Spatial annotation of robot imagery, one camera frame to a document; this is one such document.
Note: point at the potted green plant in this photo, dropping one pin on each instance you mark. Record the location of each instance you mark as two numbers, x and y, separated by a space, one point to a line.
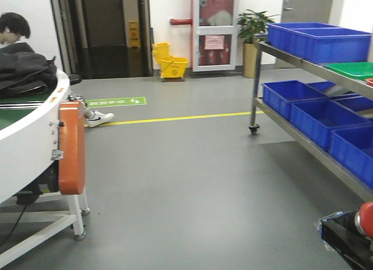
252 23

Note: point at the seated person dark hair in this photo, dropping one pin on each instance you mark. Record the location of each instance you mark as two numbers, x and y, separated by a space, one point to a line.
13 27

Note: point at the white curved conveyor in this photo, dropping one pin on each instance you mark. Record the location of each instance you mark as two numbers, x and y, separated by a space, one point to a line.
28 147

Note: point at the red fire hydrant cabinet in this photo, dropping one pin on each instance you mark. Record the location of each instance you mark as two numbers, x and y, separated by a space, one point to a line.
214 35

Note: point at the orange motor cover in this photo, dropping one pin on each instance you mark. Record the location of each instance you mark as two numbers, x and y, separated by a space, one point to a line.
72 171

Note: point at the yellow wet floor sign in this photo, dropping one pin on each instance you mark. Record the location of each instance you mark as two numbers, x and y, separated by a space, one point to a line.
134 34

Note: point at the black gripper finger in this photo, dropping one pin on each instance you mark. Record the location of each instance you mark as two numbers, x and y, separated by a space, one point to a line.
339 232

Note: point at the steel trolley cart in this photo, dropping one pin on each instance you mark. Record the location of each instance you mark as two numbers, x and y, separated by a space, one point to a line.
311 123

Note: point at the blue bin cart lower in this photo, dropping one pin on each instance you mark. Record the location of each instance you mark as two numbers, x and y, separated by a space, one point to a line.
281 95

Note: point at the yellow mop bucket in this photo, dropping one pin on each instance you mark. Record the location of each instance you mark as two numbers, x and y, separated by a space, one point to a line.
170 67

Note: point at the blue bin on cart top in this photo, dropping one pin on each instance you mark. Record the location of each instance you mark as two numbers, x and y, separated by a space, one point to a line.
320 43

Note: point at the green plastic tray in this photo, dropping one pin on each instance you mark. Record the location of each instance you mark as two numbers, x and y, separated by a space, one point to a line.
355 70

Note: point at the red mushroom push button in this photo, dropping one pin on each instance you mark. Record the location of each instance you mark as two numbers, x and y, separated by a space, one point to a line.
363 220

